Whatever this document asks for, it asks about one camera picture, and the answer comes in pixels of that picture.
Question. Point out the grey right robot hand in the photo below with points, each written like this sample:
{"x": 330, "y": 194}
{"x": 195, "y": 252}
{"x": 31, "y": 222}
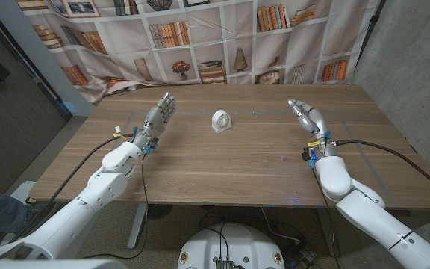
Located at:
{"x": 317, "y": 125}

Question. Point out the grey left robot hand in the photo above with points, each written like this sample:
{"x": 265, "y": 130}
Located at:
{"x": 157, "y": 117}

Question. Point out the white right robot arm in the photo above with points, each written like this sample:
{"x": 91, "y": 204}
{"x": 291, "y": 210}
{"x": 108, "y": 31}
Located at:
{"x": 368, "y": 216}

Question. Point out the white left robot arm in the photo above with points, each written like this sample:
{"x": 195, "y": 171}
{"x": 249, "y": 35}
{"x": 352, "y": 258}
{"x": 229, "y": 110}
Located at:
{"x": 88, "y": 201}

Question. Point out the white kitchen timer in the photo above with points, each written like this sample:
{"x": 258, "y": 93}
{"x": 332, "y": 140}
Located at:
{"x": 220, "y": 121}

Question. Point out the black round floor stand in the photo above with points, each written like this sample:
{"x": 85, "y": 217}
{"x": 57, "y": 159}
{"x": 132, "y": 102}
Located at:
{"x": 159, "y": 211}

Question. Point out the printed bookshelf backdrop cloth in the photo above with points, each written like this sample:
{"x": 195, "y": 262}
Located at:
{"x": 215, "y": 37}

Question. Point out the white table leg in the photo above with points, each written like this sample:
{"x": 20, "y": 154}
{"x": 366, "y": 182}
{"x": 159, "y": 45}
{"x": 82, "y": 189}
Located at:
{"x": 137, "y": 228}

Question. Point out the black backdrop pole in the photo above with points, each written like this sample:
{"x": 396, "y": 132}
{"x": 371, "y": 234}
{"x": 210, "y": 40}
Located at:
{"x": 371, "y": 22}

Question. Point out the grey power adapter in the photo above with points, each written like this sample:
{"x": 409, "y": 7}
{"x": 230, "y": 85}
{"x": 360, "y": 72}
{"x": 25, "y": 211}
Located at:
{"x": 306, "y": 255}

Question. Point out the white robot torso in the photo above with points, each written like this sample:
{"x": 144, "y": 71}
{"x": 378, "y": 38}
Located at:
{"x": 237, "y": 246}

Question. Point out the black box on torso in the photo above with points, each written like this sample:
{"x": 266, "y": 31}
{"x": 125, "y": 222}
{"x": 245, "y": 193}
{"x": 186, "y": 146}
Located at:
{"x": 224, "y": 264}

